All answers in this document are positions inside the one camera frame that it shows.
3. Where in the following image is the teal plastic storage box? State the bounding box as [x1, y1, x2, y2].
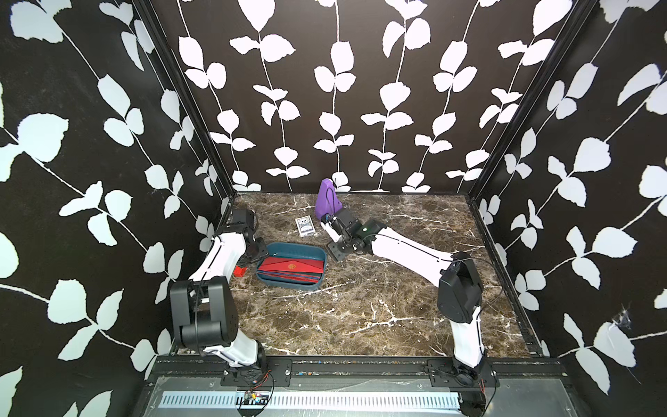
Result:
[256, 243, 327, 291]

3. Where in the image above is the red envelope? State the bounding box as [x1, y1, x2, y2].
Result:
[258, 256, 325, 284]

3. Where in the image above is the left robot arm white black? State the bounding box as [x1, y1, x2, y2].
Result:
[170, 208, 269, 371]

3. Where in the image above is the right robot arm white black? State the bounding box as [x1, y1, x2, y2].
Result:
[321, 208, 485, 369]

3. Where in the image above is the purple pyramid metronome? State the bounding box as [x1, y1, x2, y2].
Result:
[314, 178, 343, 221]

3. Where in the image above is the small red block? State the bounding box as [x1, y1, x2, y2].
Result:
[233, 267, 247, 277]

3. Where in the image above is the small white card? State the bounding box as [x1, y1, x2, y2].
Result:
[295, 215, 317, 237]

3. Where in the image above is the small green circuit board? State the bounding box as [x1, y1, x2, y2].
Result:
[238, 391, 272, 408]

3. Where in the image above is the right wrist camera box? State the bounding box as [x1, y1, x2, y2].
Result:
[321, 213, 341, 243]

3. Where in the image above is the black aluminium front rail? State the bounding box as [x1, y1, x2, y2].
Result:
[149, 355, 567, 391]

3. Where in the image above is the white perforated cable tray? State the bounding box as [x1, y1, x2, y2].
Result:
[158, 391, 460, 413]

